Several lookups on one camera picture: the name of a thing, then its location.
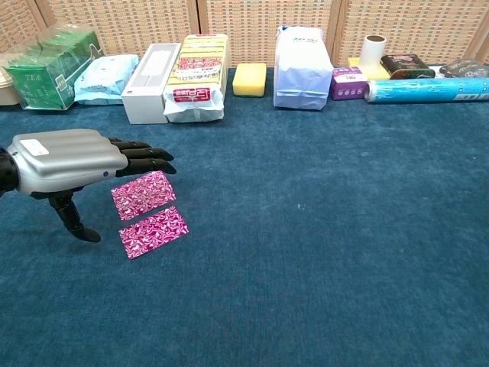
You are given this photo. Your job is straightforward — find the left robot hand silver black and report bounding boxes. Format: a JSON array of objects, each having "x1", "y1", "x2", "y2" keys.
[{"x1": 6, "y1": 128, "x2": 178, "y2": 244}]

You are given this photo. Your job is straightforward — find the pink white patterned rectangular block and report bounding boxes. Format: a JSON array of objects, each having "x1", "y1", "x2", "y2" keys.
[
  {"x1": 110, "y1": 171, "x2": 177, "y2": 222},
  {"x1": 118, "y1": 205, "x2": 190, "y2": 261}
]

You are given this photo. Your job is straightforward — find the green tea bag box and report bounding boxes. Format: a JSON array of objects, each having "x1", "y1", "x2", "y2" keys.
[{"x1": 2, "y1": 22, "x2": 106, "y2": 112}]

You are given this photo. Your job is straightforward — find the light blue wet wipes pack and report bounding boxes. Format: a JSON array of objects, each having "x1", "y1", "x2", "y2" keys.
[{"x1": 73, "y1": 54, "x2": 141, "y2": 106}]

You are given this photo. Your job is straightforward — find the white power strip box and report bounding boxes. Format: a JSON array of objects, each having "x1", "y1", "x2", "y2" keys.
[{"x1": 121, "y1": 42, "x2": 183, "y2": 125}]

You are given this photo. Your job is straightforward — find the yellow sponge multipack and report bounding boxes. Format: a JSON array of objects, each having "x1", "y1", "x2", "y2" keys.
[{"x1": 162, "y1": 33, "x2": 232, "y2": 124}]

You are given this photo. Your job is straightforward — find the plain yellow sponge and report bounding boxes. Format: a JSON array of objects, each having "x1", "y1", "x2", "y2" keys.
[{"x1": 232, "y1": 63, "x2": 267, "y2": 97}]

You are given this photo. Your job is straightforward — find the woven wooden folding screen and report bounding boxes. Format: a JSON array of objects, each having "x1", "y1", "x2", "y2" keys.
[{"x1": 0, "y1": 0, "x2": 489, "y2": 70}]

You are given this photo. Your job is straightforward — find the blue felt table cover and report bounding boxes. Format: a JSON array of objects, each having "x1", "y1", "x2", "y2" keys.
[{"x1": 0, "y1": 67, "x2": 489, "y2": 367}]

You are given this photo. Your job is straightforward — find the white paper bag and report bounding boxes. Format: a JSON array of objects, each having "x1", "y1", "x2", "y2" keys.
[{"x1": 272, "y1": 25, "x2": 335, "y2": 112}]

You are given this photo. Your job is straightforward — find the small purple box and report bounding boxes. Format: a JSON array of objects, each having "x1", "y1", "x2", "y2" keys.
[{"x1": 329, "y1": 66, "x2": 368, "y2": 102}]

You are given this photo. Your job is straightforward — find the yellow sponge under roll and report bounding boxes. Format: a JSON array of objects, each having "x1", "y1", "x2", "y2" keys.
[{"x1": 346, "y1": 57, "x2": 391, "y2": 82}]

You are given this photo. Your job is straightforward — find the white paper roll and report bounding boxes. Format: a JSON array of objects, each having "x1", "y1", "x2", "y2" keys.
[{"x1": 361, "y1": 34, "x2": 387, "y2": 70}]

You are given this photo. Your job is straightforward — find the black tin can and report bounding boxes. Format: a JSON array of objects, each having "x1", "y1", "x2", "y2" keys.
[{"x1": 380, "y1": 54, "x2": 436, "y2": 80}]

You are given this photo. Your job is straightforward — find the blue cling film roll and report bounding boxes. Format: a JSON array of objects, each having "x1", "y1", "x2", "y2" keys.
[{"x1": 363, "y1": 77, "x2": 489, "y2": 105}]

